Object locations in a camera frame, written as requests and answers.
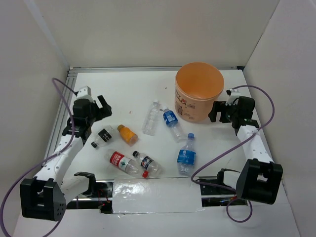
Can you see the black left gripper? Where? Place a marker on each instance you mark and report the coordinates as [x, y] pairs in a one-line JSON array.
[[105, 111]]

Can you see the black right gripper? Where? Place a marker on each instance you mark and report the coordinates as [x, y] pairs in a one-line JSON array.
[[220, 106]]

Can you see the blue label white cap bottle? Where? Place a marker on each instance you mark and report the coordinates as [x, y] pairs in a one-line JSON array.
[[173, 124]]

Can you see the clear unlabelled plastic bottle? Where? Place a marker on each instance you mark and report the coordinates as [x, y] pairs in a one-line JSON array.
[[150, 121]]

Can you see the red label red cap bottle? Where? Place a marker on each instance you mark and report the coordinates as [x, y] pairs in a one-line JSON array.
[[125, 164]]

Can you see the pepsi bottle black cap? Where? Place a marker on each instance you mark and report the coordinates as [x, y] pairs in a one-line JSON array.
[[148, 163]]

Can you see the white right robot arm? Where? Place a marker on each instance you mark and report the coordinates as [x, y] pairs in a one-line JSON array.
[[260, 177]]

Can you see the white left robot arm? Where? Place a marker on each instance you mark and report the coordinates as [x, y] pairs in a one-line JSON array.
[[46, 195]]

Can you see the orange plastic bin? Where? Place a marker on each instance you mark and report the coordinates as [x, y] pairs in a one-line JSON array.
[[197, 86]]

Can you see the black label black cap bottle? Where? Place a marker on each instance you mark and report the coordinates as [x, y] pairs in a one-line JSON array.
[[103, 137]]

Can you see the orange juice bottle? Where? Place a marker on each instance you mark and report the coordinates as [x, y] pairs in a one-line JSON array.
[[127, 135]]

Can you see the blue cap water bottle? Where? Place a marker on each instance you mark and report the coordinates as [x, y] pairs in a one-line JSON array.
[[186, 157]]

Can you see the white tape sheet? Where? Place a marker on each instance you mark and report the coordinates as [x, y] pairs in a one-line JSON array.
[[162, 195]]

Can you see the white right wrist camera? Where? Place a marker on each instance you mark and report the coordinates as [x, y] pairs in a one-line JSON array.
[[233, 95]]

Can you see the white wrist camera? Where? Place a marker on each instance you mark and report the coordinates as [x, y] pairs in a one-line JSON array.
[[233, 95], [84, 93]]

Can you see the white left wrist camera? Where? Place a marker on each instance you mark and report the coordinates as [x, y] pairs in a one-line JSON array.
[[84, 93]]

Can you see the aluminium frame rail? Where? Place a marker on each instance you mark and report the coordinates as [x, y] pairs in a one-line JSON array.
[[61, 117]]

